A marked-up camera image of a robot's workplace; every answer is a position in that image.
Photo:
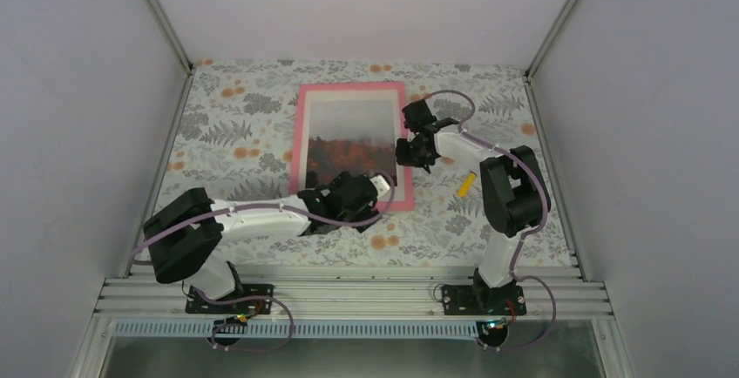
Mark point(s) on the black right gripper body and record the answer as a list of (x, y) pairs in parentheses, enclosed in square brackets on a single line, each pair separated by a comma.
[(413, 156)]

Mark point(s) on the pink wooden photo frame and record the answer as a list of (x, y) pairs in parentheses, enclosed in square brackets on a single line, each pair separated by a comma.
[(404, 200)]

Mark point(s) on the yellow handled screwdriver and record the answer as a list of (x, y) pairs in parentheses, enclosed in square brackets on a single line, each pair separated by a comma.
[(465, 187)]

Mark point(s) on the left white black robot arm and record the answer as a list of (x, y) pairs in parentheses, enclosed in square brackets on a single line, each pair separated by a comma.
[(182, 237)]

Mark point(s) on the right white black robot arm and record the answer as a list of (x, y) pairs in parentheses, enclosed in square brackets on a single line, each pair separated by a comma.
[(515, 200)]

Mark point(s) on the autumn forest photo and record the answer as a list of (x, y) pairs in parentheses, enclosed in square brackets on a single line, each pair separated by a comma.
[(355, 136)]

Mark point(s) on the floral patterned table mat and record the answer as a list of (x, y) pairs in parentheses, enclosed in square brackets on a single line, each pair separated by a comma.
[(235, 139)]

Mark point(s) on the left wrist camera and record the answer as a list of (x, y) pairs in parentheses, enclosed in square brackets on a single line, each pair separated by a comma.
[(381, 185)]

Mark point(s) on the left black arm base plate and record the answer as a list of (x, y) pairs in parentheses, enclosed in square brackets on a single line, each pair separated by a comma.
[(198, 305)]

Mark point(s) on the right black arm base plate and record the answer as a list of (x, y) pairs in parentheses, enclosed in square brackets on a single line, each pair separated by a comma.
[(480, 300)]

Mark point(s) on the aluminium mounting rail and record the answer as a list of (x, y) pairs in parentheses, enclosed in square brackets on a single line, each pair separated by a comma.
[(356, 300)]

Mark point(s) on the grey slotted cable duct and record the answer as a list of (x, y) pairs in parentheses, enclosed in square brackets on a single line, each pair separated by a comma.
[(267, 329)]

